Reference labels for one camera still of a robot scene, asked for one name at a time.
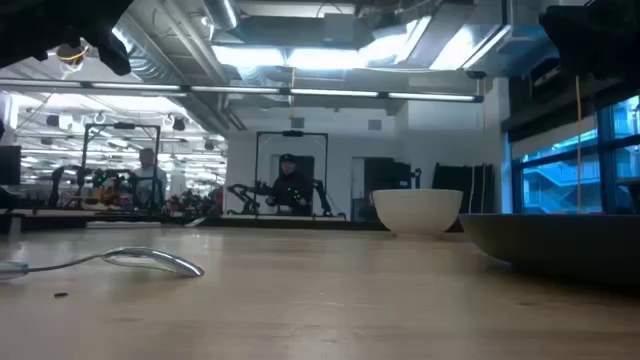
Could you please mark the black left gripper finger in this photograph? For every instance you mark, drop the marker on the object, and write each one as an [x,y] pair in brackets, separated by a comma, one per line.
[115,52]

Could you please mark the dark grey plate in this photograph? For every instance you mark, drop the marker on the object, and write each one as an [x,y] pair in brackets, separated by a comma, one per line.
[560,240]

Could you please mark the white ceramic bowl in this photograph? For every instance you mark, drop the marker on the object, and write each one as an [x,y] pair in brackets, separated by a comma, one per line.
[417,210]

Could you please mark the black background robot arm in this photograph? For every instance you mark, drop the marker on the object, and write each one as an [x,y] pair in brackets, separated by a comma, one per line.
[245,195]

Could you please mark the person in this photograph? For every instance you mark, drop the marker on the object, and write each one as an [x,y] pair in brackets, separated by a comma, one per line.
[290,187]
[149,177]

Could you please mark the long ceiling light strip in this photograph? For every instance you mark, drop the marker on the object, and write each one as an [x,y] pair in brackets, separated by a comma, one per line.
[240,90]

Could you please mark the black computer monitor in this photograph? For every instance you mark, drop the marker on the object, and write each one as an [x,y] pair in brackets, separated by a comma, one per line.
[10,165]

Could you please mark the black leaning panels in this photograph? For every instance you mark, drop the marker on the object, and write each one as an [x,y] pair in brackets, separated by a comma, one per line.
[460,187]

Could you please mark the silver metal spoon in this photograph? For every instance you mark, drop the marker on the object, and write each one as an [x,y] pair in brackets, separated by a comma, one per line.
[150,260]

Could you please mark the black metal station frame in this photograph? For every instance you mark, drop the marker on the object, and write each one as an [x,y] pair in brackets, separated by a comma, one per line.
[121,126]
[292,133]

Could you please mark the silver ceiling air duct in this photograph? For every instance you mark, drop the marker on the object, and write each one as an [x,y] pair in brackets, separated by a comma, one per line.
[222,12]

